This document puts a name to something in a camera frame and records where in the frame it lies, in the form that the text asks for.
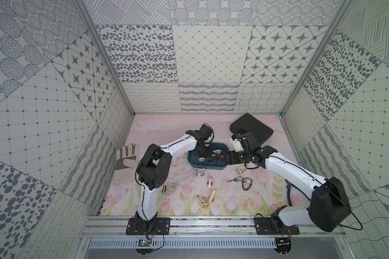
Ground dark brown gold watch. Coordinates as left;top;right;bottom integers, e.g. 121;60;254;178
242;178;253;191

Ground grey work glove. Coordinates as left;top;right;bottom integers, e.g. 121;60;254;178
112;144;139;185

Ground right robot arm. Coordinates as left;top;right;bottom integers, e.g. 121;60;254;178
224;132;352;232

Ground aluminium mounting rail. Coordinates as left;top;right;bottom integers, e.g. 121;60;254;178
79;216;348;239

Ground purple white watch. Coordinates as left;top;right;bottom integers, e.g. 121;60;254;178
193;168;207;177

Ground beige square face watch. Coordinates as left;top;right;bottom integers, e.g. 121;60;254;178
236;166;246;175

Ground pink white watch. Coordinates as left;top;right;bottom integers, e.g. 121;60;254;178
207;176;213;189

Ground red transparent watch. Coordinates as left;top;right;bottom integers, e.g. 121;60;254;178
216;155;227;167

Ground beige watch pair front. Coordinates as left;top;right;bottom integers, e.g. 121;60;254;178
197;190;216;208

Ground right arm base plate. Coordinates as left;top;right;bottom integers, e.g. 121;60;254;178
253;206;300;235

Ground blue handled pliers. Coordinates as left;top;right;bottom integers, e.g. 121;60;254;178
286;181;311;207

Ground black plastic case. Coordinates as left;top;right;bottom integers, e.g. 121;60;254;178
230;113;273;145

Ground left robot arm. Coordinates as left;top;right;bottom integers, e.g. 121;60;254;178
135;124;217;224

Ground teal storage box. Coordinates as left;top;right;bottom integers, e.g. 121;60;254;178
187;142;229;170

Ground patterned white black watch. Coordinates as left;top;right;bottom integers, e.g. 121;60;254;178
162;184;176;196

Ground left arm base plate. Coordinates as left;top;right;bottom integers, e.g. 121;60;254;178
126;215;171;236

